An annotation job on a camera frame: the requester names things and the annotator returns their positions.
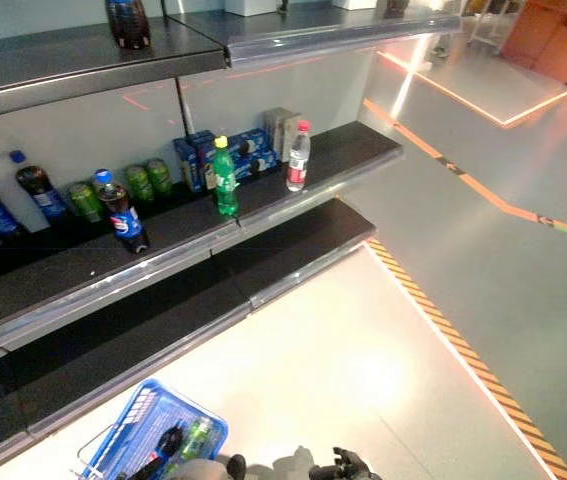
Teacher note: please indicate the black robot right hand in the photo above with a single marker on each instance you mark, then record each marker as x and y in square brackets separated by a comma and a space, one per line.
[348, 467]

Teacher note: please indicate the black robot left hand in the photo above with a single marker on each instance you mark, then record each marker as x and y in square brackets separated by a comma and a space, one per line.
[148, 470]

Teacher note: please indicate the blue plastic shopping basket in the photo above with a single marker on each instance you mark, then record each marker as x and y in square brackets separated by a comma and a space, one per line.
[138, 410]

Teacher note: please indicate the small water bottle red cap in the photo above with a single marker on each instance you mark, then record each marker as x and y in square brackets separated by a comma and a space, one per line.
[298, 170]

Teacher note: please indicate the green Sprite bottle yellow cap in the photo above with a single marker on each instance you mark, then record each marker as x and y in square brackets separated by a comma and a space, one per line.
[225, 185]
[198, 435]

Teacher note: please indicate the silver robot left leg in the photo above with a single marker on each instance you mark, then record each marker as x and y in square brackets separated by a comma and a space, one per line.
[236, 465]

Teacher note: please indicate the black metal shelf board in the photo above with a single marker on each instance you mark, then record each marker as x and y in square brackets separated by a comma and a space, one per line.
[313, 235]
[313, 30]
[113, 345]
[63, 280]
[343, 150]
[63, 60]

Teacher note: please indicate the yellow black hazard tape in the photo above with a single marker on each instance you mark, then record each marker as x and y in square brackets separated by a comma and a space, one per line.
[463, 350]

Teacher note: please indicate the green soda can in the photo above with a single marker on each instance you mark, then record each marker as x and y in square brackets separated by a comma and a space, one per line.
[139, 182]
[162, 175]
[83, 202]

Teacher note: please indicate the beige carton box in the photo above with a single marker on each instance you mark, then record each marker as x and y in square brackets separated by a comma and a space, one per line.
[280, 127]

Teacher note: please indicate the large Pepsi cola bottle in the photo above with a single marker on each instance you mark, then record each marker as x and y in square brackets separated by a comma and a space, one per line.
[128, 22]

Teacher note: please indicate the dark bottle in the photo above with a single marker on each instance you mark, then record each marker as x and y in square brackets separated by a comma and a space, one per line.
[398, 7]

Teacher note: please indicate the small black object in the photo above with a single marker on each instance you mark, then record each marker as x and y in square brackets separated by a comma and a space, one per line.
[284, 6]

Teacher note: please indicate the orange wooden cabinet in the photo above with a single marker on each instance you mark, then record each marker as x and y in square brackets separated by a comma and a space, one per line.
[553, 35]

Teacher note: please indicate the dark shelf upright post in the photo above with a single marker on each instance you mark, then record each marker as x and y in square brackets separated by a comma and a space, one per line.
[181, 107]

